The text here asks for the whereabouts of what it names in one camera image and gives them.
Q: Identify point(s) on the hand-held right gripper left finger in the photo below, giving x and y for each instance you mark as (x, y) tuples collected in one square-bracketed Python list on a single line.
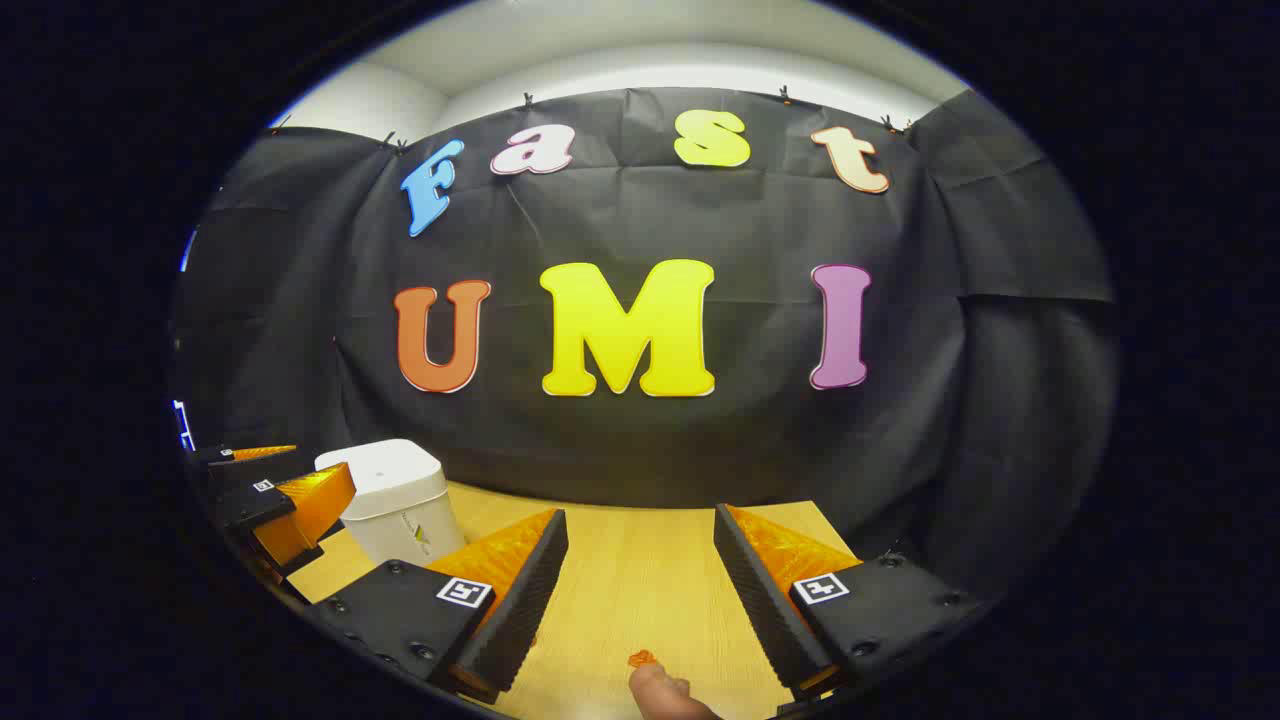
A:
[(525, 610)]

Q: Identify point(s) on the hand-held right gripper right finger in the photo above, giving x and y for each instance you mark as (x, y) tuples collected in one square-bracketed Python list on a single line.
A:
[(765, 600)]

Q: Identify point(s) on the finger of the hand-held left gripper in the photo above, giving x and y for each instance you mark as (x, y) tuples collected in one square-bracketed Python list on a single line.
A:
[(240, 468), (255, 505)]

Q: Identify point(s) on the orange paper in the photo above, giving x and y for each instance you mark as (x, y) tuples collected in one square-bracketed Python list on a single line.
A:
[(641, 659)]

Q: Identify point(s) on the white desktop garbage bin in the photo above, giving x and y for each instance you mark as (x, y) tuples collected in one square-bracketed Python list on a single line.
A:
[(385, 480)]

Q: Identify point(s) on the wooden desktop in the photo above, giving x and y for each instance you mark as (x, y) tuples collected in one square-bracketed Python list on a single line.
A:
[(630, 580)]

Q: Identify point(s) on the lit computer screen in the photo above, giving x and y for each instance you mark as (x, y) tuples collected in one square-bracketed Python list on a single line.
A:
[(183, 422)]

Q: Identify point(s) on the black backdrop cloth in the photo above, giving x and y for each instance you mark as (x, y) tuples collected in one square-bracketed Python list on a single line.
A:
[(750, 450)]

